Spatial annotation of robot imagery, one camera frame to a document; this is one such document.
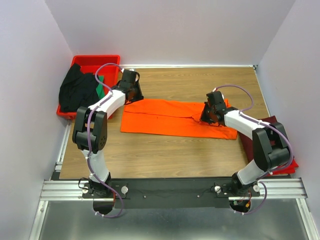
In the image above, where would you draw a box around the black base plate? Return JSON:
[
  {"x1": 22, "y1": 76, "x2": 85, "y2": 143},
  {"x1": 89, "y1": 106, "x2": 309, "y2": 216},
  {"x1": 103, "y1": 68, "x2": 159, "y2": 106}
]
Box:
[{"x1": 78, "y1": 177, "x2": 261, "y2": 213}]

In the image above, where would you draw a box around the aluminium frame rail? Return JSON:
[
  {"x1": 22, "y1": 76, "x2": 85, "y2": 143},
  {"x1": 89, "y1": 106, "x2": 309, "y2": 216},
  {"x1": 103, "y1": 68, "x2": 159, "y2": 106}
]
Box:
[{"x1": 30, "y1": 108, "x2": 320, "y2": 240}]

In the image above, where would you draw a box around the black t-shirt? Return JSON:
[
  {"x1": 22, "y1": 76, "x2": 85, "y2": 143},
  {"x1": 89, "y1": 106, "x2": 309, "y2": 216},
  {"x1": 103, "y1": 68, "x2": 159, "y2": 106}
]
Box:
[{"x1": 58, "y1": 63, "x2": 100, "y2": 113}]

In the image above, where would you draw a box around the folded maroon t-shirt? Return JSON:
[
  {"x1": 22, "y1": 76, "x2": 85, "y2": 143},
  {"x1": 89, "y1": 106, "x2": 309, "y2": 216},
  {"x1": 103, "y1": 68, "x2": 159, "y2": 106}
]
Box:
[{"x1": 238, "y1": 115, "x2": 278, "y2": 163}]

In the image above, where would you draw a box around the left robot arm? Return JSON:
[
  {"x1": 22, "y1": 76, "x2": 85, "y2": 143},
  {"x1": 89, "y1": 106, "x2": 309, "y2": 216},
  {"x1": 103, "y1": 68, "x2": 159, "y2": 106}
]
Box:
[{"x1": 72, "y1": 69, "x2": 144, "y2": 196}]

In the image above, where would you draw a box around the orange t-shirt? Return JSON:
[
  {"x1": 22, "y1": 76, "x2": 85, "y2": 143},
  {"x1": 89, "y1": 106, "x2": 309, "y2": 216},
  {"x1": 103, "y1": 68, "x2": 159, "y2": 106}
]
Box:
[{"x1": 120, "y1": 99, "x2": 238, "y2": 140}]

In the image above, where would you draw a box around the red plastic bin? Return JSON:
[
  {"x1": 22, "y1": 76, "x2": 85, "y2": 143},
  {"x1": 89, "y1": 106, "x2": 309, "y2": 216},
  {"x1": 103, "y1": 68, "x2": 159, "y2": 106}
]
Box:
[{"x1": 56, "y1": 55, "x2": 121, "y2": 120}]

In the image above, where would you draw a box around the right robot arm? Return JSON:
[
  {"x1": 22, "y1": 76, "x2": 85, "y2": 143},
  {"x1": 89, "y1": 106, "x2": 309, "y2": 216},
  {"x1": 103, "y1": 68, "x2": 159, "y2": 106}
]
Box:
[{"x1": 200, "y1": 90, "x2": 294, "y2": 196}]

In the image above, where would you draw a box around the folded red t-shirt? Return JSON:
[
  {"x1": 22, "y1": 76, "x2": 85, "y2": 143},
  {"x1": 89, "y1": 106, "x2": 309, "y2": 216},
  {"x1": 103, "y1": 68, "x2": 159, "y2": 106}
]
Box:
[{"x1": 272, "y1": 159, "x2": 299, "y2": 176}]

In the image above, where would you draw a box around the green t-shirt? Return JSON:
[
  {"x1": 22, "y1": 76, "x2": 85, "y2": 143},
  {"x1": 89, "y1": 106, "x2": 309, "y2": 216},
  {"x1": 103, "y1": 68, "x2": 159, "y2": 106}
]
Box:
[{"x1": 96, "y1": 75, "x2": 105, "y2": 100}]

